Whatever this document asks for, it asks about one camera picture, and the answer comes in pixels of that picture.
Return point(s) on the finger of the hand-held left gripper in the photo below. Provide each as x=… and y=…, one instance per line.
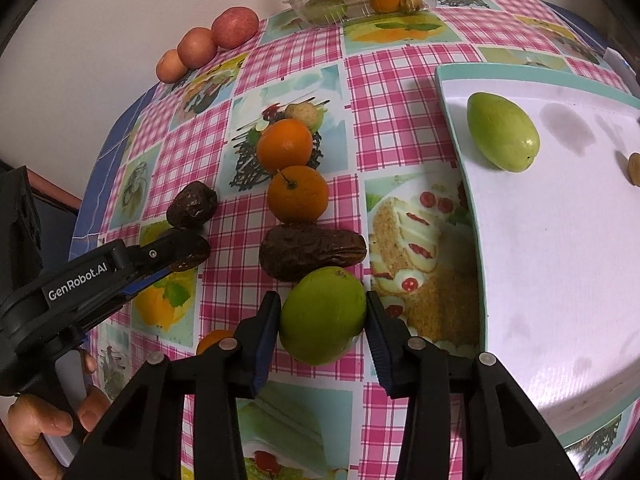
x=145, y=284
x=150, y=255

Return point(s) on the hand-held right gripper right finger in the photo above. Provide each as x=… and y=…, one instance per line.
x=377, y=340

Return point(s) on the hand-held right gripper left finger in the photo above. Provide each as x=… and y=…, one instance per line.
x=265, y=340

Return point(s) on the small brown date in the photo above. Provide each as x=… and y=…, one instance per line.
x=191, y=203
x=196, y=256

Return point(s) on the large green mango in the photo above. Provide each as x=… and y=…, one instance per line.
x=322, y=315

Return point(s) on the large brown date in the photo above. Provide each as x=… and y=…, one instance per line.
x=310, y=257

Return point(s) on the orange tangerine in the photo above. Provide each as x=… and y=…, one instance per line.
x=285, y=145
x=297, y=194

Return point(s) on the white tray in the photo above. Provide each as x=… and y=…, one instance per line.
x=550, y=260

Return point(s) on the small pointed green mango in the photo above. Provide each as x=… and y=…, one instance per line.
x=502, y=132

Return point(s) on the person's left hand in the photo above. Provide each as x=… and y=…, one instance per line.
x=30, y=425

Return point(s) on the small orange fruit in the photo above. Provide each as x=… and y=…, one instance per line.
x=212, y=341

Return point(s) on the dark wooden furniture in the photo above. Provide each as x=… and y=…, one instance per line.
x=60, y=195

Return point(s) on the pink checked tablecloth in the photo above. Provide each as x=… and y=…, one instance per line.
x=400, y=110

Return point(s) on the green fruit in container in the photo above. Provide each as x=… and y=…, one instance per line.
x=325, y=10

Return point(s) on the orange fruit in container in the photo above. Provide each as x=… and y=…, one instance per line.
x=387, y=2

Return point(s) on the tan fruit in container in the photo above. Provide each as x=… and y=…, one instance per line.
x=413, y=1

